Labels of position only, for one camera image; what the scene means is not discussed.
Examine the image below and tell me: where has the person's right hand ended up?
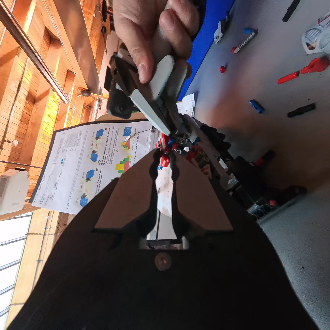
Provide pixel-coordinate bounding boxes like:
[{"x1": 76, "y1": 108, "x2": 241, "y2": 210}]
[{"x1": 113, "y1": 0, "x2": 201, "y2": 84}]

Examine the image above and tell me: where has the metal ceiling rail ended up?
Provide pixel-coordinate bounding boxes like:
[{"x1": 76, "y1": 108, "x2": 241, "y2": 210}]
[{"x1": 0, "y1": 0, "x2": 70, "y2": 104}]

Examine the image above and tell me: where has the thick red lego connector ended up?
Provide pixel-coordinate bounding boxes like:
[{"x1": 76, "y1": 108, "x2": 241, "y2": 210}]
[{"x1": 300, "y1": 57, "x2": 330, "y2": 75}]

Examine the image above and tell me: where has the blue plastic bin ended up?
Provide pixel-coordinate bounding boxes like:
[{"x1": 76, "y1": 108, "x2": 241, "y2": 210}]
[{"x1": 177, "y1": 0, "x2": 237, "y2": 103}]

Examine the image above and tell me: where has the brown board document stand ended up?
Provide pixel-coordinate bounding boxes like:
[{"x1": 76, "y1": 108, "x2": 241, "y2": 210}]
[{"x1": 29, "y1": 113, "x2": 161, "y2": 216}]

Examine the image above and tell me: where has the grey lego shock absorber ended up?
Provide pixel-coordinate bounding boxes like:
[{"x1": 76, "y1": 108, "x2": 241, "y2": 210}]
[{"x1": 231, "y1": 27, "x2": 259, "y2": 54}]

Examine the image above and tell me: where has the glass window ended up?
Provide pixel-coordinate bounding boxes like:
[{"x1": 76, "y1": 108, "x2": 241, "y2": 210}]
[{"x1": 0, "y1": 213, "x2": 33, "y2": 330}]

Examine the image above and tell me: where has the white red-striped lego panel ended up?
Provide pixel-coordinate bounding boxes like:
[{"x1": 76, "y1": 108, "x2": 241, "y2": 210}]
[{"x1": 301, "y1": 12, "x2": 330, "y2": 55}]

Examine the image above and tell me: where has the white and black lego piece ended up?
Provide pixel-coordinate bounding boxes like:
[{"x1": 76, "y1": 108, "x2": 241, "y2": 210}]
[{"x1": 213, "y1": 12, "x2": 233, "y2": 43}]

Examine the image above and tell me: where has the white patterned paper bag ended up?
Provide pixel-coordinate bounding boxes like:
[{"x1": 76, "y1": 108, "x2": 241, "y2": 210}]
[{"x1": 155, "y1": 165, "x2": 176, "y2": 217}]

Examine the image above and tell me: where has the red grey lego car model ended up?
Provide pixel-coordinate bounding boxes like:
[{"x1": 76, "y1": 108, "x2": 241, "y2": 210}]
[{"x1": 155, "y1": 113, "x2": 308, "y2": 223}]

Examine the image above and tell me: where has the thin red lego axle pin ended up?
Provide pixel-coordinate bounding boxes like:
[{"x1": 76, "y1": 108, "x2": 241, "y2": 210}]
[{"x1": 277, "y1": 71, "x2": 300, "y2": 85}]

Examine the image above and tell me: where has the white paper slip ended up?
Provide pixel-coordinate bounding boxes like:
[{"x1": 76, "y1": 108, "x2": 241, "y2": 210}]
[{"x1": 176, "y1": 93, "x2": 196, "y2": 114}]

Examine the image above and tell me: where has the printed instruction sheet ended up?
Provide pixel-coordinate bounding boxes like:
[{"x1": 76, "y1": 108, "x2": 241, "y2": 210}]
[{"x1": 29, "y1": 120, "x2": 160, "y2": 215}]

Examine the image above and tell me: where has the blue lego pin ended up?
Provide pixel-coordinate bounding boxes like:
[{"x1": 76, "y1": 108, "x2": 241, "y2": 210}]
[{"x1": 249, "y1": 99, "x2": 265, "y2": 114}]

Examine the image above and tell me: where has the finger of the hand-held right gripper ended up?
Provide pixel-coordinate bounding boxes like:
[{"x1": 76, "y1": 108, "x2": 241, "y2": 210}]
[
  {"x1": 130, "y1": 88, "x2": 172, "y2": 136},
  {"x1": 160, "y1": 99, "x2": 181, "y2": 134}
]

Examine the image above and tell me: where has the black lego pin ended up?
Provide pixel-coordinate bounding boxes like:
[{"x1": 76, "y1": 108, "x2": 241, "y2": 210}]
[
  {"x1": 282, "y1": 0, "x2": 301, "y2": 22},
  {"x1": 287, "y1": 103, "x2": 317, "y2": 118}
]

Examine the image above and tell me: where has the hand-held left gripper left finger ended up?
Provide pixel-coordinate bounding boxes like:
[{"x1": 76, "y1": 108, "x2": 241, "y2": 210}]
[{"x1": 94, "y1": 148, "x2": 159, "y2": 232}]

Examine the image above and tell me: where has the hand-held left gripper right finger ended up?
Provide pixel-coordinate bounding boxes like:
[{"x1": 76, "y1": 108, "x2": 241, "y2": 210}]
[{"x1": 170, "y1": 151, "x2": 234, "y2": 238}]

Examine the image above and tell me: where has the white wall-mounted device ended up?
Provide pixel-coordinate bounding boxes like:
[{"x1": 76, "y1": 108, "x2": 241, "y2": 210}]
[{"x1": 0, "y1": 169, "x2": 30, "y2": 215}]

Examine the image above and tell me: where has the page holder wire arm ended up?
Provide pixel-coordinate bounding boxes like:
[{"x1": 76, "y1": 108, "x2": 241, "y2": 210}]
[{"x1": 124, "y1": 130, "x2": 156, "y2": 141}]

